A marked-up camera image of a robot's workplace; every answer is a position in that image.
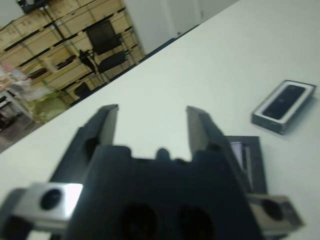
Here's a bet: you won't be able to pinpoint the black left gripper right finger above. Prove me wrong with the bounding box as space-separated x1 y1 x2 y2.
185 105 254 195

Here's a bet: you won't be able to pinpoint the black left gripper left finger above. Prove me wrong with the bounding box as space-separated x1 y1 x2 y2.
49 103 120 182

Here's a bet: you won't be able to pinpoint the black box lid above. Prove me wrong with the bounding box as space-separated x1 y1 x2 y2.
224 135 269 195

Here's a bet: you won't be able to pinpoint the black box with white insert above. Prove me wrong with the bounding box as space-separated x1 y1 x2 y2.
250 79 318 137

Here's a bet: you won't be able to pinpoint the yellow-green bag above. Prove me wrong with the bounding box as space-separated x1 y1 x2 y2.
29 89 72 124

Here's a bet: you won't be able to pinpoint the black mesh office chair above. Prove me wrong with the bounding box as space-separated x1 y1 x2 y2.
78 18 131 84

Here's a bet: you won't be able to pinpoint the stacked wooden crates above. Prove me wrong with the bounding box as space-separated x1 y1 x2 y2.
0 0 147 107

